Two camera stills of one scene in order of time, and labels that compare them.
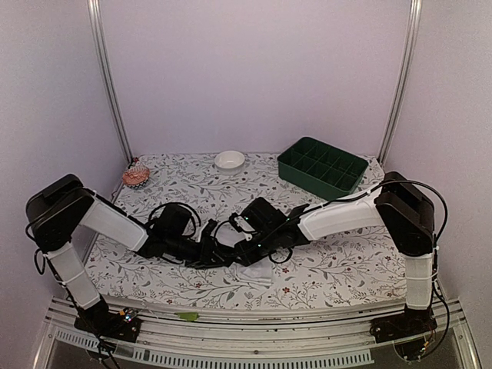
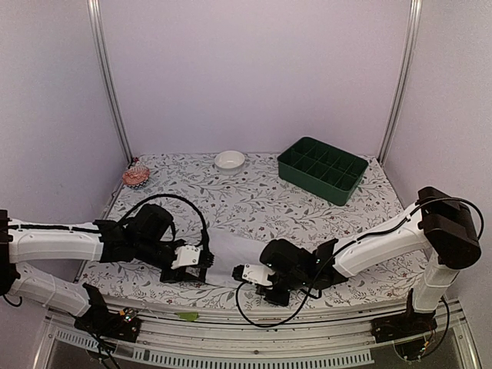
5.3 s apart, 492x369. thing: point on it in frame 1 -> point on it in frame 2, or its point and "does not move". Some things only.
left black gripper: (204, 257) -> (180, 276)
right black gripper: (247, 257) -> (282, 300)
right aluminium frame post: (413, 32) does not move
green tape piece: (189, 317) does not move
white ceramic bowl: (229, 161) does not move
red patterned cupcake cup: (136, 177) does not move
